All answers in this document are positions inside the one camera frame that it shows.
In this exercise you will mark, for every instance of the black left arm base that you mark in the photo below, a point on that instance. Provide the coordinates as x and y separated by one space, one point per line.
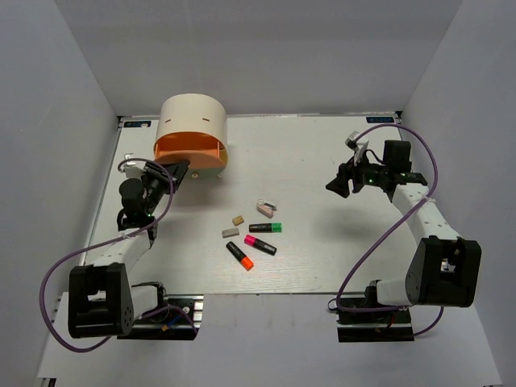
181 321

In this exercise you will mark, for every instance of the pink cap black highlighter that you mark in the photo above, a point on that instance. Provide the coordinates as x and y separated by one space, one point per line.
260 245

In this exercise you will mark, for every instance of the blue right corner sticker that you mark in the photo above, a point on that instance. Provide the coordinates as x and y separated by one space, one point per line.
379 119

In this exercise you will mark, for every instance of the tan small eraser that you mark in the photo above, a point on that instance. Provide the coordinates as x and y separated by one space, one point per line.
238 220

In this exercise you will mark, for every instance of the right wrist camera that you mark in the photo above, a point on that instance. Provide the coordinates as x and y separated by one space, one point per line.
358 143

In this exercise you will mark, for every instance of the grey white eraser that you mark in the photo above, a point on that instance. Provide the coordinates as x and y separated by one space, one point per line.
230 232

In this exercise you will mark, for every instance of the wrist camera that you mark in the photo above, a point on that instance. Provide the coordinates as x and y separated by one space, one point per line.
358 143
131 166

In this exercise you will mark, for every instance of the blue corner sticker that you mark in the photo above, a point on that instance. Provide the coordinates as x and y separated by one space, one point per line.
137 124
379 119

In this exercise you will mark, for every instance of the green cap black highlighter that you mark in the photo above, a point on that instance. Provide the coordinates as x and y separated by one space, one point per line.
265 228

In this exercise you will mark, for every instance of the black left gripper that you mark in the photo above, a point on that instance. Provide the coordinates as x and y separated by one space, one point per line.
156 172

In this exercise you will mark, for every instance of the orange cap black highlighter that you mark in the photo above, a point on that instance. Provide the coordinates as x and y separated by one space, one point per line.
240 256

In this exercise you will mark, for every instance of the cream round drawer cabinet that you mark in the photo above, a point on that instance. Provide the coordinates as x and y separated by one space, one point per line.
193 112

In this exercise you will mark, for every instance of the blue left corner sticker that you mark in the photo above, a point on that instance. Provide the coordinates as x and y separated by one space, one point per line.
137 124

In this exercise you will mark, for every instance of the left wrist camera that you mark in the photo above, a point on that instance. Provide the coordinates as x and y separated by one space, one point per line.
131 166

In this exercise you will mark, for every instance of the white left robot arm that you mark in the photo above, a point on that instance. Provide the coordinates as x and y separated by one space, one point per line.
102 301

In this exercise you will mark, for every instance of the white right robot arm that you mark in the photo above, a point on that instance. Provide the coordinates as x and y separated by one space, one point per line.
445 266

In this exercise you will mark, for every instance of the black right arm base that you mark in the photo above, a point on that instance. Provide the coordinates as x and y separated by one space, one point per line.
378 327

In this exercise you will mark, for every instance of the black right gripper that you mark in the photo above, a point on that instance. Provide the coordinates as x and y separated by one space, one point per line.
347 172

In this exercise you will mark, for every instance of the orange top drawer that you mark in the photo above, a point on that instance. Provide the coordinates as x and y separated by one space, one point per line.
203 151

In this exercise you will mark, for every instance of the pale green bottom drawer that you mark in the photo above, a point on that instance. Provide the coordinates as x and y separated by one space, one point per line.
205 173

